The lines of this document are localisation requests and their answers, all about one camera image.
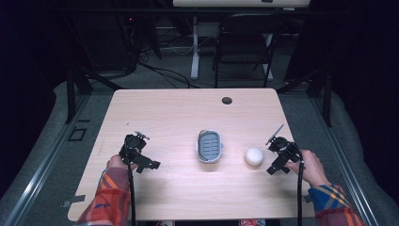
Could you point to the person's right hand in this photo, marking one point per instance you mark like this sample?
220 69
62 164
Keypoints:
311 169

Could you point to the black folding chair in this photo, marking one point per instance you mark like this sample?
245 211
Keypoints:
244 47

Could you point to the dark computer tower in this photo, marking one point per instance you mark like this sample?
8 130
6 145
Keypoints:
109 40

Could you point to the white desk leg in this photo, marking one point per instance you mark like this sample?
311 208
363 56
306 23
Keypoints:
195 53

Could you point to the aluminium floor rail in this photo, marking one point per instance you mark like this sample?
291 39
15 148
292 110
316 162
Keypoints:
40 166
342 160

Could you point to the black tape square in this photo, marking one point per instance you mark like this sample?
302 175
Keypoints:
77 134

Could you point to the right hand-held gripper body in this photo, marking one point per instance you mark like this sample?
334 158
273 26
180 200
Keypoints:
287 148

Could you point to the grey soap dish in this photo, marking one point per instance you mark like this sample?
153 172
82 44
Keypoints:
209 146

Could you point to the grey tape strip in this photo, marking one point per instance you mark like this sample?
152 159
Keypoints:
73 200

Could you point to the black metal stand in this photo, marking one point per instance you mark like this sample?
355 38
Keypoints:
71 94
326 97

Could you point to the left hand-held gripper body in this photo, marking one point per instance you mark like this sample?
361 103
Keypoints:
133 145

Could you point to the red patterned clothing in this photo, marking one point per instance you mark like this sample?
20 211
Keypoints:
252 222

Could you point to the person's left hand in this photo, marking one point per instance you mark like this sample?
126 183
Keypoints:
115 162

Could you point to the round white soap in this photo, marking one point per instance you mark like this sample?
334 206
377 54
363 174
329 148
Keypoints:
254 156

